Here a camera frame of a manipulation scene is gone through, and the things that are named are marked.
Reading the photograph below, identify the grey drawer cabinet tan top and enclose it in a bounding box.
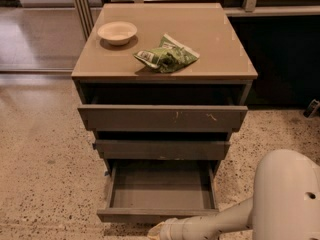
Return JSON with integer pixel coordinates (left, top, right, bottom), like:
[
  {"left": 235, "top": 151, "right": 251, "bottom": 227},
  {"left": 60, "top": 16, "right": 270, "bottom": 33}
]
[{"left": 71, "top": 2, "right": 259, "bottom": 178}]

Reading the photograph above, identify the grey drawer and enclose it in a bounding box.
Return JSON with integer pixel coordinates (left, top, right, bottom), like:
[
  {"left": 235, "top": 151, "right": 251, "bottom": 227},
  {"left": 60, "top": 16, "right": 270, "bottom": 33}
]
[
  {"left": 93, "top": 132, "right": 230, "bottom": 160},
  {"left": 78, "top": 94, "right": 248, "bottom": 132},
  {"left": 97, "top": 160, "right": 218, "bottom": 224}
]

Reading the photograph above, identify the grey bottom drawer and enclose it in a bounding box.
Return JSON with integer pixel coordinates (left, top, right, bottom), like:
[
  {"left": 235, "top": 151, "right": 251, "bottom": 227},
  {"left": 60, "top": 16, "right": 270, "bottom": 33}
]
[{"left": 97, "top": 160, "right": 218, "bottom": 224}]

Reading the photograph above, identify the white bowl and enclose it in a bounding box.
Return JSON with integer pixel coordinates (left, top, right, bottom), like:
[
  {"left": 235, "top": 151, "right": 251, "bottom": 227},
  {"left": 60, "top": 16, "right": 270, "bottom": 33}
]
[{"left": 97, "top": 21, "right": 137, "bottom": 46}]

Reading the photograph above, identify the green chip bag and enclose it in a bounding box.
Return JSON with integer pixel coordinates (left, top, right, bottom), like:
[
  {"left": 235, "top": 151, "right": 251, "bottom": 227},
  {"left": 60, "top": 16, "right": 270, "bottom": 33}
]
[{"left": 133, "top": 34, "right": 200, "bottom": 73}]

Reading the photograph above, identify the grey top drawer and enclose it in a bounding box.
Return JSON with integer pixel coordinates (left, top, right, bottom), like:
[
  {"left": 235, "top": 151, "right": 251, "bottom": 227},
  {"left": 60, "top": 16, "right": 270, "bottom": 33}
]
[{"left": 78, "top": 94, "right": 248, "bottom": 132}]

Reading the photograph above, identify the grey middle drawer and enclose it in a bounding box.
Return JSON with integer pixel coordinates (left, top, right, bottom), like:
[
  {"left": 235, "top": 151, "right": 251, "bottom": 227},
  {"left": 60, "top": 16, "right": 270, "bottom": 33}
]
[{"left": 93, "top": 132, "right": 230, "bottom": 160}]

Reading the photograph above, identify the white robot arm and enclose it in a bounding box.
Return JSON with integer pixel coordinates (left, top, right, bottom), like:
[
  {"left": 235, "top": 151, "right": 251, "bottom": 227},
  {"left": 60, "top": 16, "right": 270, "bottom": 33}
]
[{"left": 147, "top": 149, "right": 320, "bottom": 240}]

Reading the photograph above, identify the small dark floor object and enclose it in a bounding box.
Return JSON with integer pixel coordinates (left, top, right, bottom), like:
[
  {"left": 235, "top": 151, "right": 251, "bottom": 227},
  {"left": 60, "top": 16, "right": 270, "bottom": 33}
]
[{"left": 303, "top": 99, "right": 320, "bottom": 118}]

